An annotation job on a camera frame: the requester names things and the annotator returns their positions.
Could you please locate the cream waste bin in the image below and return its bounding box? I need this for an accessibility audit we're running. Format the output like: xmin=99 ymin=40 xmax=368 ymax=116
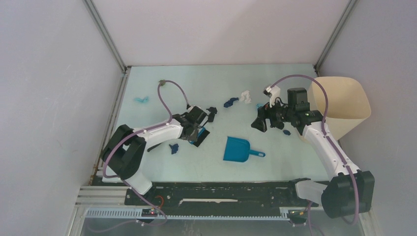
xmin=315 ymin=76 xmax=371 ymax=141

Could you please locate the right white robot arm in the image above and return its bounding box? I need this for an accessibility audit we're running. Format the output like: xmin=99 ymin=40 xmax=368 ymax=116
xmin=251 ymin=86 xmax=375 ymax=218

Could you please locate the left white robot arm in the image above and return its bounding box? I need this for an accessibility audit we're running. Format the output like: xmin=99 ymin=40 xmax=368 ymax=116
xmin=100 ymin=106 xmax=217 ymax=205

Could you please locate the blue dustpan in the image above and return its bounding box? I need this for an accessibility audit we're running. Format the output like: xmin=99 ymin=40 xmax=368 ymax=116
xmin=223 ymin=136 xmax=266 ymax=162

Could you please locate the left aluminium frame post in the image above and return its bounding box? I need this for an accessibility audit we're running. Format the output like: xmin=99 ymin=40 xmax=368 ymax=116
xmin=82 ymin=0 xmax=128 ymax=73

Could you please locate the aluminium frame post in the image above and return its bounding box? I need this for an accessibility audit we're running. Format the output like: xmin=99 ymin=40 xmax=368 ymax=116
xmin=82 ymin=0 xmax=128 ymax=73
xmin=314 ymin=0 xmax=359 ymax=75

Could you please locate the blue paper scrap near left arm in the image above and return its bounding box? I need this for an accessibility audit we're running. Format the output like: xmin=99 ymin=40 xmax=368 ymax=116
xmin=169 ymin=144 xmax=179 ymax=154

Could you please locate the teal paper scrap left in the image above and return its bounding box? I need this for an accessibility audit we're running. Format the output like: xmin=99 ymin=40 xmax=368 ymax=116
xmin=133 ymin=96 xmax=149 ymax=104

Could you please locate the white cable duct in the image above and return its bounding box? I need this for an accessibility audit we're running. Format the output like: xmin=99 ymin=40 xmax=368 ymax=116
xmin=84 ymin=207 xmax=295 ymax=221

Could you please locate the black paper scrap centre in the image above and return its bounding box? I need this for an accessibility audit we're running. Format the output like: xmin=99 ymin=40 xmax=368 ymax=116
xmin=207 ymin=107 xmax=217 ymax=123

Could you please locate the blue hand brush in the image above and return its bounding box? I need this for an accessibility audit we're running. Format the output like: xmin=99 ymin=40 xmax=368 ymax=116
xmin=189 ymin=127 xmax=210 ymax=147

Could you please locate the dark blue paper scrap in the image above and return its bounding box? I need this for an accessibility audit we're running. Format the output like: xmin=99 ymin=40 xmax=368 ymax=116
xmin=223 ymin=97 xmax=239 ymax=108

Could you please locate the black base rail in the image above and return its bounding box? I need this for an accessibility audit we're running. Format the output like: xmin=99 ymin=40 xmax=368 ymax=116
xmin=144 ymin=180 xmax=308 ymax=216

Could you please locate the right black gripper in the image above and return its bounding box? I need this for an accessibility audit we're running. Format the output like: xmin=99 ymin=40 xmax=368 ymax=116
xmin=251 ymin=95 xmax=295 ymax=132

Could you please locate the white paper scrap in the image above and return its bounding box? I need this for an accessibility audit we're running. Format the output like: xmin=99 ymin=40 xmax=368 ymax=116
xmin=239 ymin=90 xmax=252 ymax=104

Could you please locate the right aluminium frame post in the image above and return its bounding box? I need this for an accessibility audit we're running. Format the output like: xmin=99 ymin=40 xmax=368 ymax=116
xmin=314 ymin=0 xmax=359 ymax=75

